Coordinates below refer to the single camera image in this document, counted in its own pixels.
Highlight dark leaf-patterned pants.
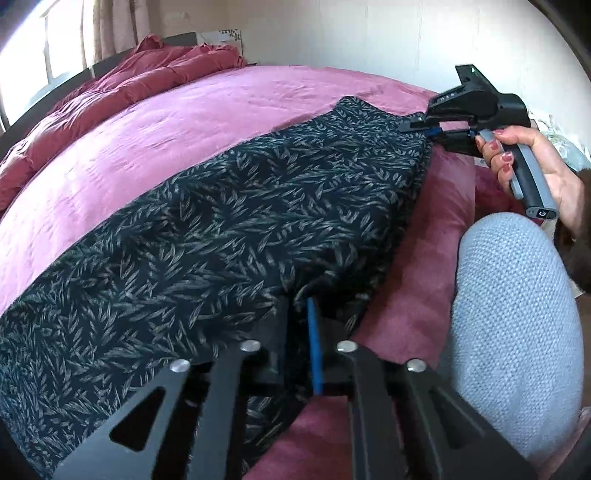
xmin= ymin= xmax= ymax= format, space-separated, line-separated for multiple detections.
xmin=1 ymin=97 xmax=432 ymax=479

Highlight person's right hand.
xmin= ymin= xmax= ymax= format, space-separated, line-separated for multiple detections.
xmin=475 ymin=126 xmax=585 ymax=238

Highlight grey knit trouser knee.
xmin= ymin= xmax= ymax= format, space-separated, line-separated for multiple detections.
xmin=440 ymin=213 xmax=584 ymax=465

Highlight red quilted duvet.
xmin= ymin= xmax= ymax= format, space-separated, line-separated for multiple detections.
xmin=1 ymin=35 xmax=246 ymax=211

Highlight pink bed sheet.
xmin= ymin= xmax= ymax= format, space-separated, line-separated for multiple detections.
xmin=0 ymin=64 xmax=546 ymax=480

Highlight pink patterned left curtain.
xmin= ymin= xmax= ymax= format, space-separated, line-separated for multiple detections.
xmin=80 ymin=0 xmax=150 ymax=68

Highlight dark bed headboard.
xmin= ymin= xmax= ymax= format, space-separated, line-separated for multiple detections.
xmin=0 ymin=31 xmax=199 ymax=158

